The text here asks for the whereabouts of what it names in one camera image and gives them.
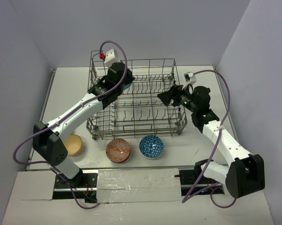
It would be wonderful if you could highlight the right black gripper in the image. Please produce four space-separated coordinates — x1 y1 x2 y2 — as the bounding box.
157 83 198 113

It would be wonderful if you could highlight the plain blue bowl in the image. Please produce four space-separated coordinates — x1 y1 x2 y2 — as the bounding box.
123 83 132 91

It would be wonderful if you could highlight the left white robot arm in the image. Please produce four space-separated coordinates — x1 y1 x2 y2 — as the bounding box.
32 62 134 187

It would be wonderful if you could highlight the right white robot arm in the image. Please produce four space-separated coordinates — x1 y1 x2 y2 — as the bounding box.
157 85 265 199

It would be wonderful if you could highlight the blue patterned bowl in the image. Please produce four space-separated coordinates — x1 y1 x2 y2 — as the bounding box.
139 135 164 159

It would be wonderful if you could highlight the red patterned bowl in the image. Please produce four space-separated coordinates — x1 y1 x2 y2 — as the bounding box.
105 138 131 164

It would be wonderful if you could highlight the yellow bowl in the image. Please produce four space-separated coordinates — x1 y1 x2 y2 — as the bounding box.
64 134 82 156

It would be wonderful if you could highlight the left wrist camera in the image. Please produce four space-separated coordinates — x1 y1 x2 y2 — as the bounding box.
99 49 121 68

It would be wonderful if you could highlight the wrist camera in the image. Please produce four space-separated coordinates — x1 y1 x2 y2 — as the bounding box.
182 72 197 90
99 49 121 68

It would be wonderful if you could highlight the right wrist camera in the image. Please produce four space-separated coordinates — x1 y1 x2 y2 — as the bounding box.
182 72 197 90

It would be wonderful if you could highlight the grey wire dish rack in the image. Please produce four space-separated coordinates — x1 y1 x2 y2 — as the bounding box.
86 58 187 140

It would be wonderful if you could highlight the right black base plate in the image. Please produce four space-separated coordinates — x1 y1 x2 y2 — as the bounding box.
174 169 224 196

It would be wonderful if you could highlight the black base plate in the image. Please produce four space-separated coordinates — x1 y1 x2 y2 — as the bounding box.
174 169 224 196
52 172 98 204

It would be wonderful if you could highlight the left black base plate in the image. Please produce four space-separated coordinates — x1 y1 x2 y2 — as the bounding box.
52 172 98 204

